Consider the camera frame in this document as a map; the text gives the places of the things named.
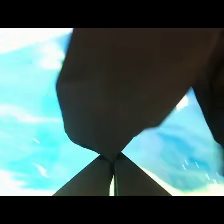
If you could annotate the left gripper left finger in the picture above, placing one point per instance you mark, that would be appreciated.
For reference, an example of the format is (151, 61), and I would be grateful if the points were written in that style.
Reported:
(90, 180)

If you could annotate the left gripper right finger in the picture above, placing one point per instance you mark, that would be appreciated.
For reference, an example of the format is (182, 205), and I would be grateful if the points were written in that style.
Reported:
(136, 181)

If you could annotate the dark brown garment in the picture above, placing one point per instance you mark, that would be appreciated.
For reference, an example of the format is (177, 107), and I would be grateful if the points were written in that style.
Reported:
(133, 83)

